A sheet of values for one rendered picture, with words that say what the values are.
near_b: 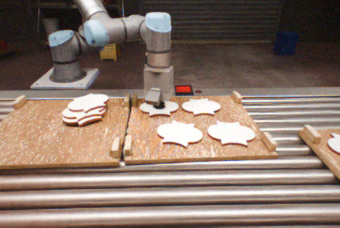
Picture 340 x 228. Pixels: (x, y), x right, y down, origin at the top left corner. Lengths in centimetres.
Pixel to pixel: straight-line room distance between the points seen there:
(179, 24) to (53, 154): 493
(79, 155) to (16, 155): 16
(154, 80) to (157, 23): 18
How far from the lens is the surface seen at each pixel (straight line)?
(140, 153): 64
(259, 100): 100
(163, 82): 74
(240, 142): 69
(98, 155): 65
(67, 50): 126
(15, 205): 65
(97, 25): 72
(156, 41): 70
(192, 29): 548
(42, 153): 71
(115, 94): 100
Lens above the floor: 135
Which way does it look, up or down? 27 degrees down
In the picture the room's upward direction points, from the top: straight up
